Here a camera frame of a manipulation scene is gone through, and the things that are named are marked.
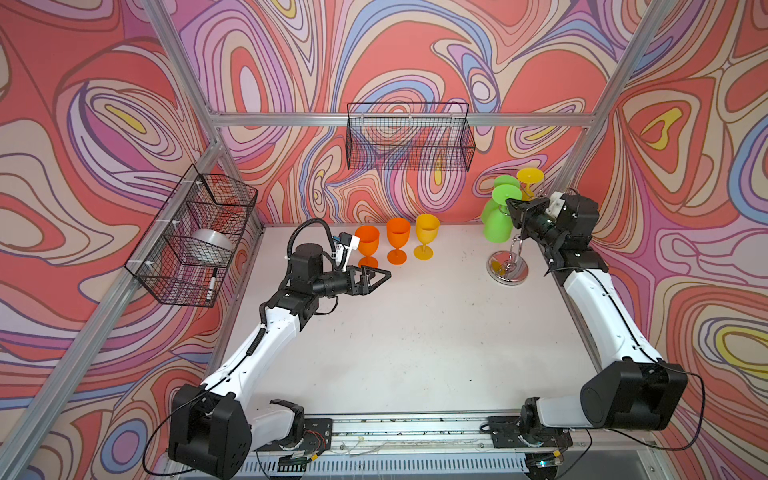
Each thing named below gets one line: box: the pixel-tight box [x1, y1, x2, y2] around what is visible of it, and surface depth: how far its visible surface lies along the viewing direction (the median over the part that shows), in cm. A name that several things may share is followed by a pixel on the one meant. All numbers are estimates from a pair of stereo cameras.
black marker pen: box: [206, 267, 218, 303], surface depth 75 cm
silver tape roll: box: [186, 229, 236, 265], surface depth 73 cm
